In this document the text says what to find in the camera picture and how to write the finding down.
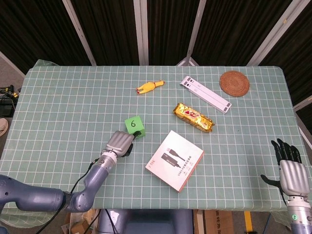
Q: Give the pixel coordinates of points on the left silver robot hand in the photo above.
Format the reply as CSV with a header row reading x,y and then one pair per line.
x,y
120,143

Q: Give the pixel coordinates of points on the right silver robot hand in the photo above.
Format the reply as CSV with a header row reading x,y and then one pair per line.
x,y
290,168

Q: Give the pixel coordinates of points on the green numbered cube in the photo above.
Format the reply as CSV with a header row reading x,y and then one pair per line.
x,y
133,125

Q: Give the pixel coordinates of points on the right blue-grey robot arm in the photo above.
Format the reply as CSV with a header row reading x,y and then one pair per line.
x,y
298,214

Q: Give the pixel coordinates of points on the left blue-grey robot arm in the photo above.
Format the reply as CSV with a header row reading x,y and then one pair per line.
x,y
56,190

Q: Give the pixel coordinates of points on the green checked tablecloth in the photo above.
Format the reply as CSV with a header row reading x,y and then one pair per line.
x,y
73,109

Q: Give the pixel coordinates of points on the yellow rubber chicken toy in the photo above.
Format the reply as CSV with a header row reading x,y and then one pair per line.
x,y
147,87

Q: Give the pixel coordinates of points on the gold foil biscuit pack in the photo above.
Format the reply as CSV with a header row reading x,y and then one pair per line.
x,y
193,117

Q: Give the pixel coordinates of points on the blue-grey robot torso base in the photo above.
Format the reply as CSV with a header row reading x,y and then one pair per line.
x,y
146,221

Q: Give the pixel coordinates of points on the brown cardboard box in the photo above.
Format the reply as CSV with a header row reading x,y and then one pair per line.
x,y
217,221

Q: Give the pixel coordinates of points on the white folding laptop stand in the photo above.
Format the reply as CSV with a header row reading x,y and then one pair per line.
x,y
206,93

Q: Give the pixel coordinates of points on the round woven rattan coaster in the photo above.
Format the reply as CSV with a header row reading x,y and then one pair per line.
x,y
234,83

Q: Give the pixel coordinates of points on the beige shoe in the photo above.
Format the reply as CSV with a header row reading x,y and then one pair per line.
x,y
3,126

